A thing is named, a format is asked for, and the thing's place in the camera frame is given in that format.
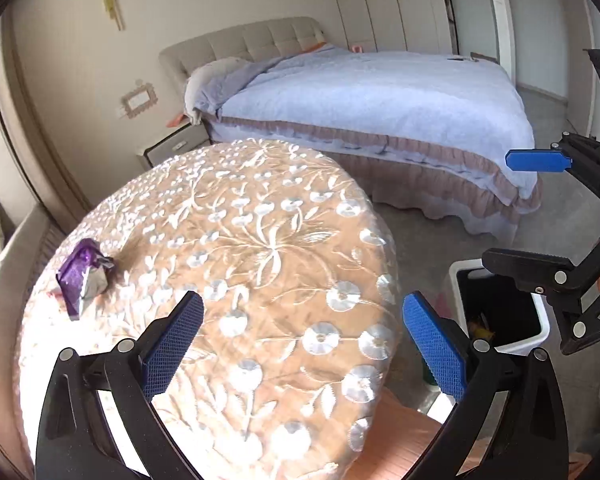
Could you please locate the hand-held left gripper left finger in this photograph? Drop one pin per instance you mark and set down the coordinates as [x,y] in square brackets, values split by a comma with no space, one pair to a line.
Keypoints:
[175,345]

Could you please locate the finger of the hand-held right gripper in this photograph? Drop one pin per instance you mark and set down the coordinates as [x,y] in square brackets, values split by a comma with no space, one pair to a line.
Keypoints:
[537,161]
[530,267]

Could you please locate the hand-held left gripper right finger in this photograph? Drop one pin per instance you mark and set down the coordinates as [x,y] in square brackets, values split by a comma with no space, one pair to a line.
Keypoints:
[432,347]

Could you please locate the white trash bin black liner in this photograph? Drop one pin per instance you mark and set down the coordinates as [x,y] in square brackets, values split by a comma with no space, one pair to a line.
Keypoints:
[500,305]

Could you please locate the yellow packet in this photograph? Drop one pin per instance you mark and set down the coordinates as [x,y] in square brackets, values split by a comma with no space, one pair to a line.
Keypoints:
[482,332]

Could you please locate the purple foil wrapper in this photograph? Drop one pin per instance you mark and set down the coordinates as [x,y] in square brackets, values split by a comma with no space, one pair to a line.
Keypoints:
[80,275]

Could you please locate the round table with embroidered tablecloth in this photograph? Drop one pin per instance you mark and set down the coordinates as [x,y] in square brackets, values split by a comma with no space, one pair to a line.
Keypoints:
[230,270]

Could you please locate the wooden chair seat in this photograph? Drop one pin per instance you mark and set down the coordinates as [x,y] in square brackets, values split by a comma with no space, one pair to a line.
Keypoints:
[405,440]

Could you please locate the dark flat item on bed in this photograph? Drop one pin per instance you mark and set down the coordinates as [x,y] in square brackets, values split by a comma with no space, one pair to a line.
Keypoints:
[456,59]

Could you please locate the bed with ruffled skirt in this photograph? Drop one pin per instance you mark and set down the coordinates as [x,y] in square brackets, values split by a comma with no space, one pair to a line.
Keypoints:
[380,125]

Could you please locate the light blue blanket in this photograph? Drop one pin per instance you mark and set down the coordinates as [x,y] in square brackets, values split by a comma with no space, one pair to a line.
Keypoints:
[370,95]

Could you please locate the white nightstand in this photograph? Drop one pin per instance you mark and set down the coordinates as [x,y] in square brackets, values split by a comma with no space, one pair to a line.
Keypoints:
[172,147]

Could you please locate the beige wardrobe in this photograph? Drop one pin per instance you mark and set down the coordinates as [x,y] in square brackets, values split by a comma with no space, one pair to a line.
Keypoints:
[385,5]

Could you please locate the orange item on nightstand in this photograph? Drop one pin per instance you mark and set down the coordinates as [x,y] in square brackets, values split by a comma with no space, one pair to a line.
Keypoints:
[176,120]

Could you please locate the orange pillow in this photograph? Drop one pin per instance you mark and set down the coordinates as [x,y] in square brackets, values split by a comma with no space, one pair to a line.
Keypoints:
[316,47]

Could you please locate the grey pillow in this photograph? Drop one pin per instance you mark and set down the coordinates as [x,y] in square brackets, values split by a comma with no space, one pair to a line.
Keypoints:
[212,85]

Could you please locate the beige tufted headboard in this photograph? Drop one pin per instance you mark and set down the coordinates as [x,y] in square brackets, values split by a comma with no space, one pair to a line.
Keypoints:
[240,42]

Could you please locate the white door frame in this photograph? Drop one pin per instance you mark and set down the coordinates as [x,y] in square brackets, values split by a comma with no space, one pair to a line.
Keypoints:
[500,20]

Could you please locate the framed wall switch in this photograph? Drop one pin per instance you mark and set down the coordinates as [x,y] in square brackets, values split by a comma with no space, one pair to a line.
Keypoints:
[140,97]

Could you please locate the gold wall lamp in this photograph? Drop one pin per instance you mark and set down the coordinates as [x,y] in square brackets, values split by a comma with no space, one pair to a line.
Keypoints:
[113,5]

